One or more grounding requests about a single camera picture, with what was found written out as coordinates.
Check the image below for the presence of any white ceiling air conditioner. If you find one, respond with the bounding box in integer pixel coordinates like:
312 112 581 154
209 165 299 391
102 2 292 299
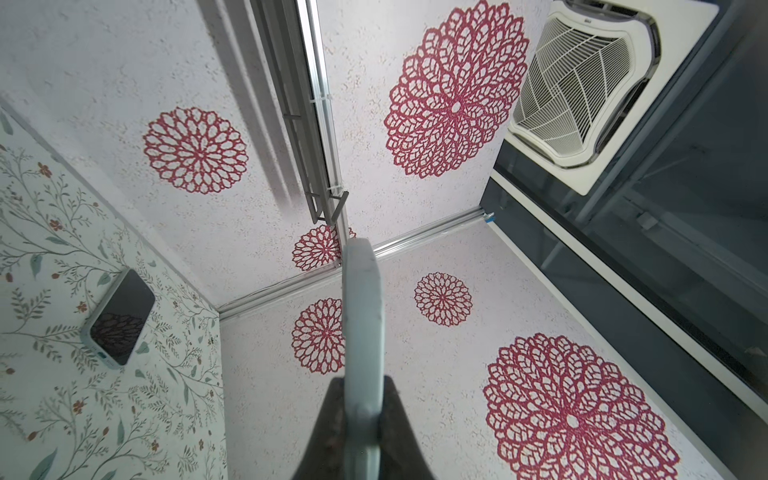
506 1 719 196

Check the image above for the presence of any dark metal wall shelf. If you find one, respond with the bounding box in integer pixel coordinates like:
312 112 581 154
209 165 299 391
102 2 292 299
251 1 349 227

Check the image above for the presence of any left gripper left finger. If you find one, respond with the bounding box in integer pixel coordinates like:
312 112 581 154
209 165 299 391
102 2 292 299
292 377 346 480

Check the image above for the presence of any black phone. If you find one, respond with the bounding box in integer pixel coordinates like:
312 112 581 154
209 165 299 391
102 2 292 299
80 269 156 369
342 238 385 479

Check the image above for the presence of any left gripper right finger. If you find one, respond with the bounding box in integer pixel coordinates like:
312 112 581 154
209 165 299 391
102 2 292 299
378 376 434 480

